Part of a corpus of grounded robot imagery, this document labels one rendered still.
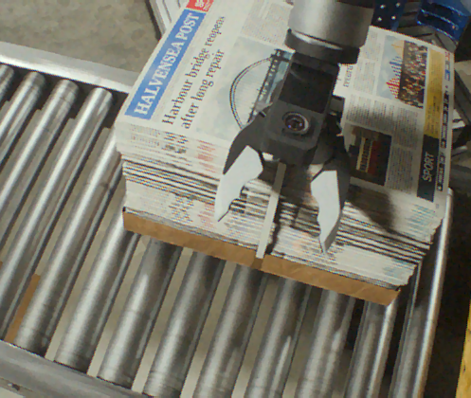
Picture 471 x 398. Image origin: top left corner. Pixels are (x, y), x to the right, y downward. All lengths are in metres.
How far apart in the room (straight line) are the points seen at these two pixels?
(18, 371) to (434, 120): 0.62
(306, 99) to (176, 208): 0.30
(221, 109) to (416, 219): 0.24
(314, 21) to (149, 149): 0.25
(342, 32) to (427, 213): 0.23
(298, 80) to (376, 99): 0.22
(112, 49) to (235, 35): 1.46
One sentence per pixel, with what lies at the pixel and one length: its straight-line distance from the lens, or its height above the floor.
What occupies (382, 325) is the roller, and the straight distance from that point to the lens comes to 0.88.
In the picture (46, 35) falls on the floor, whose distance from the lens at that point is 2.32.
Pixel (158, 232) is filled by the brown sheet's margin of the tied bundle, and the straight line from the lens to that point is 0.83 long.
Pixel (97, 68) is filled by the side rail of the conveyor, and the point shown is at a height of 0.80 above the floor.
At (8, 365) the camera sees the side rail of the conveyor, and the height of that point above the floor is 0.80.
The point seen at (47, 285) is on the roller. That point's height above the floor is 0.80.
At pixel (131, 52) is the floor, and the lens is 2.20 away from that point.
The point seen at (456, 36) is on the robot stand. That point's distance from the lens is 1.58.
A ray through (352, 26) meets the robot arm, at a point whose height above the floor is 1.23.
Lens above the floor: 1.60
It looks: 60 degrees down
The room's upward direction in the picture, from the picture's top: 7 degrees clockwise
